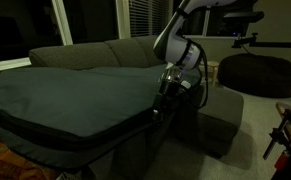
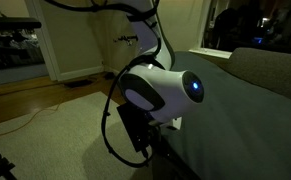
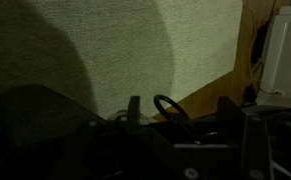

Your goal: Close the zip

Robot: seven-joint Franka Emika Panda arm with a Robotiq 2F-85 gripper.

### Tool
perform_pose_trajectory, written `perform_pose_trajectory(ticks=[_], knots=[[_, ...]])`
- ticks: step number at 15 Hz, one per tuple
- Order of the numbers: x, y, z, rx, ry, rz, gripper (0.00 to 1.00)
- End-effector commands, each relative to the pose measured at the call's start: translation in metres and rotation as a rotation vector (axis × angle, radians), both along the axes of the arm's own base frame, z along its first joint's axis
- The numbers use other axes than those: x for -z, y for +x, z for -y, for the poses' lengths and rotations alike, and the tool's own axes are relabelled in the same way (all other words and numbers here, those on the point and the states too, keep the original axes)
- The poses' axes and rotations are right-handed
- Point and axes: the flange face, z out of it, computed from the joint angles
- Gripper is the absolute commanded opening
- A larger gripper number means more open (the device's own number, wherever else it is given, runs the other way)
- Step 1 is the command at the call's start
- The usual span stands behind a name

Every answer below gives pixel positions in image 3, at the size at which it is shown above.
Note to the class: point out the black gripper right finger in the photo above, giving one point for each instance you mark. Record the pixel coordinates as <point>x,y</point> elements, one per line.
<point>256,150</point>

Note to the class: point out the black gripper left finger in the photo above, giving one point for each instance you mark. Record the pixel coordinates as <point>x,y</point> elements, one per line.
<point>151,146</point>

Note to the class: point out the small black floor item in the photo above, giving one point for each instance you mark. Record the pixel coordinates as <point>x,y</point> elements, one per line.
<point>250,93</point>

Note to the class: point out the cream carpet rug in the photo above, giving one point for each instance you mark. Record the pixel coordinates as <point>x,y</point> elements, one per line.
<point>135,40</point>

